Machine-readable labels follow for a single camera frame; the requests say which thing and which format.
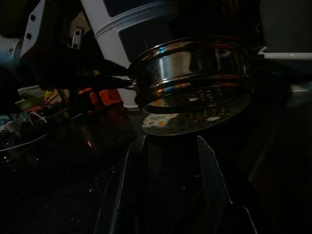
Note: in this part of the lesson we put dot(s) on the glass bowl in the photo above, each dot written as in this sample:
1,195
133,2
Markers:
17,143

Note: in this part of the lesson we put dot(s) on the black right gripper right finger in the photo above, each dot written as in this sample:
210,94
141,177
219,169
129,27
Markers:
214,180

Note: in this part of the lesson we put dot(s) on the orange device with round grille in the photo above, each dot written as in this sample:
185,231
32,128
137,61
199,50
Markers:
107,96

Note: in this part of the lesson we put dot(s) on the floral plate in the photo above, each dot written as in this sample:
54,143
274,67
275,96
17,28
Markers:
161,124

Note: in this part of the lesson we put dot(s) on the white cup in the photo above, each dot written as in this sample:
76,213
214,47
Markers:
128,97

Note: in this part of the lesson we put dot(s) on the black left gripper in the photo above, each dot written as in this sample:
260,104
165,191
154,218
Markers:
53,61

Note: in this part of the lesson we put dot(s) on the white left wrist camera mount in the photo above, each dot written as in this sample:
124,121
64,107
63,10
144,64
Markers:
31,29

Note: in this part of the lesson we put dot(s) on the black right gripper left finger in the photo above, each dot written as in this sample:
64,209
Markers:
129,185

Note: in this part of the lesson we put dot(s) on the steel perforated steamer pot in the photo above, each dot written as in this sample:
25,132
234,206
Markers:
190,63

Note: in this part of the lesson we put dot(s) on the white container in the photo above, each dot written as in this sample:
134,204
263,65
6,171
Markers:
285,26

